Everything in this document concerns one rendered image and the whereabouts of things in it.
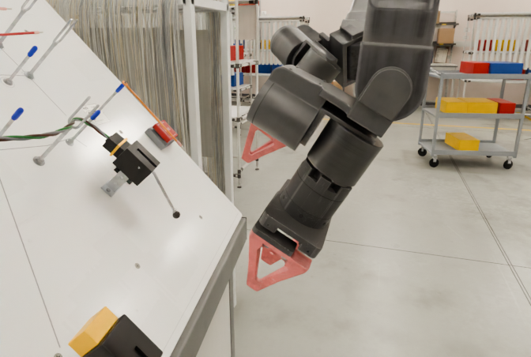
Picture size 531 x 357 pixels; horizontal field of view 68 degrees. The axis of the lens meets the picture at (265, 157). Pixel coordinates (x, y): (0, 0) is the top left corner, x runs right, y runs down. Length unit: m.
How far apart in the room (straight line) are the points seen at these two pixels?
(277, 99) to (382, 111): 0.10
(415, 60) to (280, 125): 0.13
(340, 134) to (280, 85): 0.07
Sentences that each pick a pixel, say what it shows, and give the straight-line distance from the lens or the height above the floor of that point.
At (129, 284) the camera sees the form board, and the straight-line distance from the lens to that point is 0.65.
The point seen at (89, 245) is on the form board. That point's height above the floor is 1.01.
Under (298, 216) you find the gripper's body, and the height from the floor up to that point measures 1.13.
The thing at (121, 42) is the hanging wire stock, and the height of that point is 1.29.
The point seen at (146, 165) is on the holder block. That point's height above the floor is 1.10.
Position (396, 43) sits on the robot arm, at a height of 1.30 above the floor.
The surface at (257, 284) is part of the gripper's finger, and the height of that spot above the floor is 1.05.
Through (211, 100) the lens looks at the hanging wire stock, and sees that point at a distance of 1.79.
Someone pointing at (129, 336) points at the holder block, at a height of 1.00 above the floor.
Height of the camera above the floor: 1.30
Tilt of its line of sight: 17 degrees down
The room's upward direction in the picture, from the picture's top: straight up
